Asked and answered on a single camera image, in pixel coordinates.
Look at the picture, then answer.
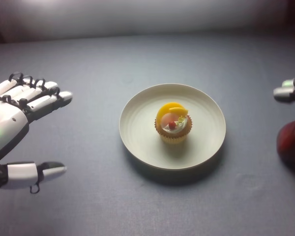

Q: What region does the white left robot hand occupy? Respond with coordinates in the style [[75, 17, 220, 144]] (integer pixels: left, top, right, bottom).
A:
[[0, 72, 73, 194]]

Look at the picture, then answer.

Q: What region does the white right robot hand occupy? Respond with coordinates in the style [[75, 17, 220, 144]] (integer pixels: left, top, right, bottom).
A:
[[273, 75, 295, 160]]

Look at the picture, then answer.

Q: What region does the dark red toy apple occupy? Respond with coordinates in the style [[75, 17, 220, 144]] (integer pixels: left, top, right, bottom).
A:
[[276, 118, 295, 169]]

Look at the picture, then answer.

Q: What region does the toy cupcake with fruit topping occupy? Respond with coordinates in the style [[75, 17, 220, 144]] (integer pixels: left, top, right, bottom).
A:
[[154, 104, 193, 144]]

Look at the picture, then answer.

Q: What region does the round white plate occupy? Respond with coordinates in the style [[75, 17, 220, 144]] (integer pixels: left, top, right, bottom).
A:
[[119, 83, 227, 171]]

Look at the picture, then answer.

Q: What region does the grey table cloth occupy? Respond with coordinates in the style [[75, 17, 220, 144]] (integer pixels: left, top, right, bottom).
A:
[[0, 31, 295, 236]]

